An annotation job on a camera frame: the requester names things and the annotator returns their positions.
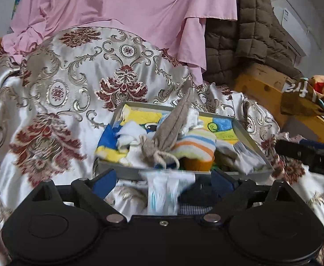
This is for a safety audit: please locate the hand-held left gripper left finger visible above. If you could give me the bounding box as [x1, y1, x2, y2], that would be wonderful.
[30, 169, 124, 223]

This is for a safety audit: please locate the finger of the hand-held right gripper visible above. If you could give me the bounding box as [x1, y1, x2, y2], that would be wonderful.
[275, 140, 324, 176]

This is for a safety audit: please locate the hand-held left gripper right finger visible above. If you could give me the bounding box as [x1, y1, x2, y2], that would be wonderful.
[202, 169, 291, 223]

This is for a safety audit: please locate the black striped sock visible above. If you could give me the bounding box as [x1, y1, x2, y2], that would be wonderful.
[179, 183, 221, 217]

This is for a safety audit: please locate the grey face mask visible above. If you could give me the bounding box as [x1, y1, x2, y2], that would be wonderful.
[232, 143, 266, 174]

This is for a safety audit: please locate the striped pastel towel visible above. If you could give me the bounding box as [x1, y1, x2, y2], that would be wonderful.
[173, 129, 216, 162]

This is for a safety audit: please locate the grey tray with colourful lining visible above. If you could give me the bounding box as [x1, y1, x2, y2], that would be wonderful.
[96, 101, 275, 185]

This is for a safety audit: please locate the white fluffy towel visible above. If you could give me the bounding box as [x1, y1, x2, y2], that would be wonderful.
[115, 122, 151, 169]

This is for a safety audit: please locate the white blue patterned packet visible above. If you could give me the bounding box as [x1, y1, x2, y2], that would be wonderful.
[138, 170, 196, 217]

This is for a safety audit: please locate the beige drawstring bag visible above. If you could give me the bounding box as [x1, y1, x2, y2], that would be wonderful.
[140, 89, 193, 169]

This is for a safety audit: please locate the orange cup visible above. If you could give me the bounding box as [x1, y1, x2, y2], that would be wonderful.
[183, 156, 215, 172]

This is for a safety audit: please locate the floral satin bedspread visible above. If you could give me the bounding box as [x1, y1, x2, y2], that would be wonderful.
[0, 26, 324, 266]

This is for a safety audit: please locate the olive quilted jacket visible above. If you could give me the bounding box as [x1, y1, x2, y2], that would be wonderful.
[203, 0, 304, 85]

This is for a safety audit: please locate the pink cloth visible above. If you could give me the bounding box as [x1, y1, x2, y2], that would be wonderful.
[1, 0, 238, 85]

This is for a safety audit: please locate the wooden bed frame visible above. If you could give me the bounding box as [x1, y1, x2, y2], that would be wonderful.
[0, 39, 324, 145]

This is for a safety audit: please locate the white wall appliance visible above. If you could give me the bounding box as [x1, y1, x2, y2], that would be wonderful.
[270, 4, 310, 61]

